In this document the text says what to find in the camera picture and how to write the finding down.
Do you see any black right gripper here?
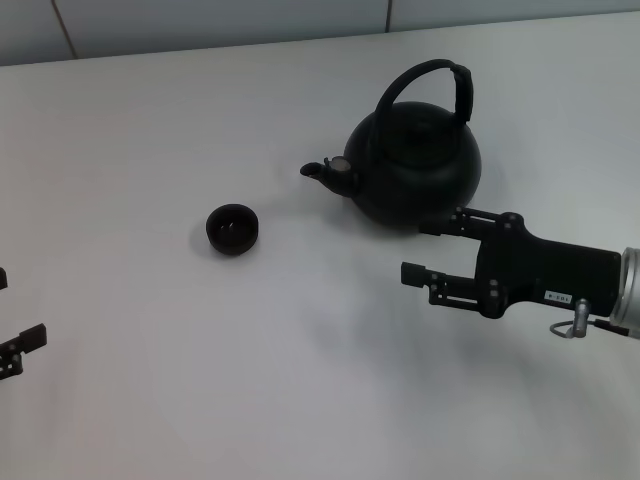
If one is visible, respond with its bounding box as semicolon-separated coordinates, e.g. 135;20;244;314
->
400;206;624;320

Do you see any black round teapot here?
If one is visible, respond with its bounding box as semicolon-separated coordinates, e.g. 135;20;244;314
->
299;58;483;236

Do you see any small dark teacup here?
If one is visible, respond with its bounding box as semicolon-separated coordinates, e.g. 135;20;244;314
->
205;202;261;257

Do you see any silver connector with cable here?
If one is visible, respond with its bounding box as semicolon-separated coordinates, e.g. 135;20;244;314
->
549;298;632;340

